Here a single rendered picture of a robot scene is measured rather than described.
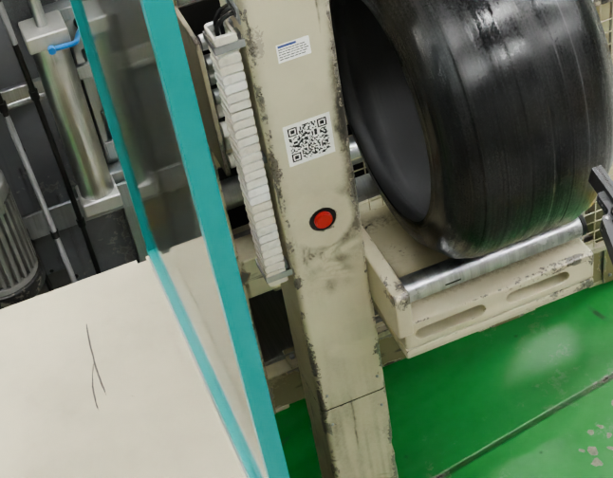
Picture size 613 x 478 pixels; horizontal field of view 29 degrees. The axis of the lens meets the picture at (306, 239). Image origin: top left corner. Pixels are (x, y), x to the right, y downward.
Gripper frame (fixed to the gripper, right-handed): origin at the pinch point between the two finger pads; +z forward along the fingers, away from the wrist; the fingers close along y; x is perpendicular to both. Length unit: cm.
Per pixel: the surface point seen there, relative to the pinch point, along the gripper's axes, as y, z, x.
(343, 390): 34, 15, 60
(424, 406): 3, 38, 134
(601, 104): -6.3, 12.8, -1.6
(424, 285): 19.3, 14.6, 33.2
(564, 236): -6.5, 14.1, 33.7
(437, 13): 12.7, 28.3, -13.6
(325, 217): 32.1, 25.2, 20.0
